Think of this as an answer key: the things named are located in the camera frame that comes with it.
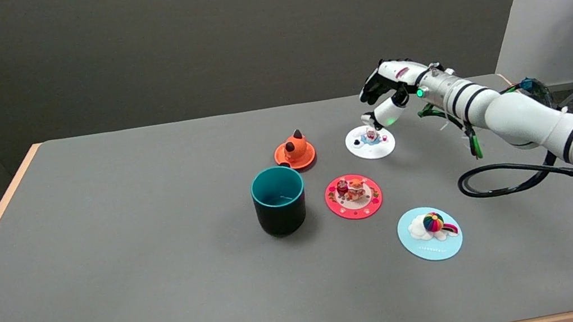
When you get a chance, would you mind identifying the orange fox cup lid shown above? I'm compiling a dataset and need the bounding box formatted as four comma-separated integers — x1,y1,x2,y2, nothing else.
271,127,318,173

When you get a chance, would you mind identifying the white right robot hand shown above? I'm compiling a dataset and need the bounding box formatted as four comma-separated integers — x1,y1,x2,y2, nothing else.
353,53,436,132

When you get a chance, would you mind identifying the red cup lid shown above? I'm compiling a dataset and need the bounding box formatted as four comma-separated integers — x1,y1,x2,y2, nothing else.
321,169,386,224

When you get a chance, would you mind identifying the green black cable bundle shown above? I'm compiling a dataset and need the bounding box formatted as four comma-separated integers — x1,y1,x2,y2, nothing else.
416,96,485,167

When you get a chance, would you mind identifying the white cup lid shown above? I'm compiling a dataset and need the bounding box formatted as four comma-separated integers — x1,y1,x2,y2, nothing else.
343,121,398,164

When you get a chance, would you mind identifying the dark teal cup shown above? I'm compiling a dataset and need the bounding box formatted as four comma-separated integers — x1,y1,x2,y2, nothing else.
248,162,312,240

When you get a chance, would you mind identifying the light blue rainbow cup lid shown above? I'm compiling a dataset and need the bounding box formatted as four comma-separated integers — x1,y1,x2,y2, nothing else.
394,201,467,267

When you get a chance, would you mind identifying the black cable loop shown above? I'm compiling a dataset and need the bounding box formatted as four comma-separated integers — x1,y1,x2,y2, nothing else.
455,147,573,205

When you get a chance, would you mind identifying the cable with blue connector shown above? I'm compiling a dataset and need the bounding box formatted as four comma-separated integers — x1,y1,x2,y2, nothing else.
499,75,554,107

